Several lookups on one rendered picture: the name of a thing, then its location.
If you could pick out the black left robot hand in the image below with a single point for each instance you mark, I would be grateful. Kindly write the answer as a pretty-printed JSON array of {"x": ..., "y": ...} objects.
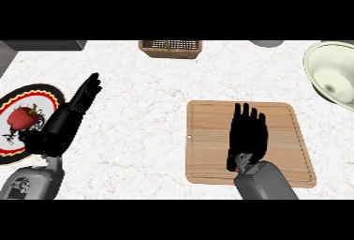
[{"x": 64, "y": 122}]

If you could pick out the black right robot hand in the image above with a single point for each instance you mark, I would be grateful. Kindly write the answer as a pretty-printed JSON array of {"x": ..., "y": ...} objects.
[{"x": 249, "y": 134}]

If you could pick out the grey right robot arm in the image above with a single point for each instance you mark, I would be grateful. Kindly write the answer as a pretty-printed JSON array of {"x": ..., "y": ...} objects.
[{"x": 263, "y": 181}]

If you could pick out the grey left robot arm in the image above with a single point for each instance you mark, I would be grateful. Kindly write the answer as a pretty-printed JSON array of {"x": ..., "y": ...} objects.
[{"x": 35, "y": 182}]

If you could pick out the wooden cutting board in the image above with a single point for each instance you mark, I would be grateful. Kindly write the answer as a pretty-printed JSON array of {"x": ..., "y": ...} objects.
[{"x": 252, "y": 142}]

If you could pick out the brown wicker basket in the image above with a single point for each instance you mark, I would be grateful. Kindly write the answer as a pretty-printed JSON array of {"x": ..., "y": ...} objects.
[{"x": 172, "y": 49}]

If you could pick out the black red patterned plate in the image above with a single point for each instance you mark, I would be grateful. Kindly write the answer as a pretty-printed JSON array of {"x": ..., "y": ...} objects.
[{"x": 26, "y": 103}]

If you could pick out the dark grey appliance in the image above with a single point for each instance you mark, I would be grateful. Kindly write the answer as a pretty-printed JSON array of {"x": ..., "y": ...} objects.
[{"x": 44, "y": 45}]

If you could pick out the pale green bowl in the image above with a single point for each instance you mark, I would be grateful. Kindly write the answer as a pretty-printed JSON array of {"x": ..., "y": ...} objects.
[{"x": 334, "y": 75}]

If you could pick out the grey round object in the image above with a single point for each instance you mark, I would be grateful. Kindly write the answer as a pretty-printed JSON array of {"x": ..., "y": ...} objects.
[{"x": 268, "y": 43}]

